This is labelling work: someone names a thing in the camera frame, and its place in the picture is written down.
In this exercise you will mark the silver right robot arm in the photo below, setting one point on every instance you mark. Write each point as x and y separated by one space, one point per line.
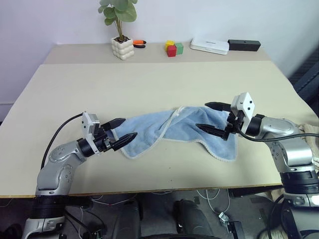
276 127

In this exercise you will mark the yellow block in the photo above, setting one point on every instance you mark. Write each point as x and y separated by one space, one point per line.
170 43

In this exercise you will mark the light blue towel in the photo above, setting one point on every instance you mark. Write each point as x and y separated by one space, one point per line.
179 127

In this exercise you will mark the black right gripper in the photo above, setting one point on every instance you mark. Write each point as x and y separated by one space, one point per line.
233 124

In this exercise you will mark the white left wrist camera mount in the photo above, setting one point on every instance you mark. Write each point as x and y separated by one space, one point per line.
87 124

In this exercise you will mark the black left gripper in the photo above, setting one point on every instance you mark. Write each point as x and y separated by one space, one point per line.
102 143

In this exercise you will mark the green plant in white pot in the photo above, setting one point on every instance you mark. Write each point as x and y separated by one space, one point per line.
122 49

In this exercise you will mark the dark rounded shape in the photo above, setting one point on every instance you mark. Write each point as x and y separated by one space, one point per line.
192 219

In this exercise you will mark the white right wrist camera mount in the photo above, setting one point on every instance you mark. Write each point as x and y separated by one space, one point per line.
245 104

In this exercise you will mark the long black box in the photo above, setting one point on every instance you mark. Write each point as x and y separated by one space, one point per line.
244 45

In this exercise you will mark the flat white box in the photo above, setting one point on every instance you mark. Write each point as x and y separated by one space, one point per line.
209 46

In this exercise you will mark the dark grey chair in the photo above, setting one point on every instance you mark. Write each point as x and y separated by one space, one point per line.
307 82

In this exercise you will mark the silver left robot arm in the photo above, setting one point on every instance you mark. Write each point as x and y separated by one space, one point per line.
59 154

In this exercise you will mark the red block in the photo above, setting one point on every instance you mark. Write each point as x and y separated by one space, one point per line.
171 51

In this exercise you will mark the green block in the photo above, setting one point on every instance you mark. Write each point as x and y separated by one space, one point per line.
179 48

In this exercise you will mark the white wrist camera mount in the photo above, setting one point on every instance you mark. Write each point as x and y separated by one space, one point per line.
87 124
245 104

